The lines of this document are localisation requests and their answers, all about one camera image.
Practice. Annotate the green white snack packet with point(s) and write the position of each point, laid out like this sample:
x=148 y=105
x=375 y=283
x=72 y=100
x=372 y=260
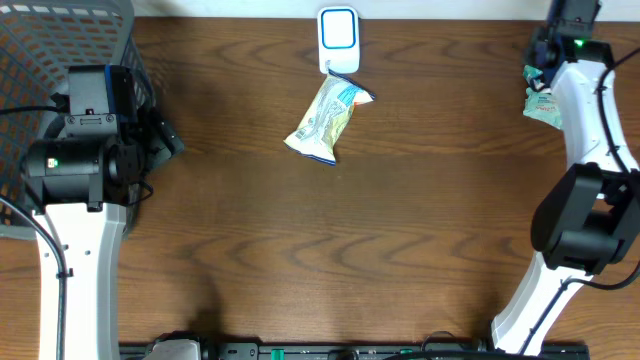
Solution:
x=541 y=106

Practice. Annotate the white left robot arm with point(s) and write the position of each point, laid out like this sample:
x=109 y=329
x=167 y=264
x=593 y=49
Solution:
x=86 y=180

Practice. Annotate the teal Kleenex tissue pack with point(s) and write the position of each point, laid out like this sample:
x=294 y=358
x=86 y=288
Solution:
x=532 y=77

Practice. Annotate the dark grey plastic basket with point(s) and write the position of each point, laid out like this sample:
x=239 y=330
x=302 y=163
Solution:
x=40 y=40

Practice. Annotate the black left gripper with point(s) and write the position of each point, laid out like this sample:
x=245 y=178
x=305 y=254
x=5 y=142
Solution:
x=161 y=142

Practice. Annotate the white barcode scanner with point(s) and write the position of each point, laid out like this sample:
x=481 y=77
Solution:
x=338 y=39

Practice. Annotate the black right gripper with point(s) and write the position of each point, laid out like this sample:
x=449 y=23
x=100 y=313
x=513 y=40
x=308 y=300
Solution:
x=537 y=32

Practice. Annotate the yellow white snack bag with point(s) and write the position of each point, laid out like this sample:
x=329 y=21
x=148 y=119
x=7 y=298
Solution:
x=327 y=117

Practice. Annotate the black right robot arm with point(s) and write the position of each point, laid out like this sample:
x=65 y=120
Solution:
x=590 y=218

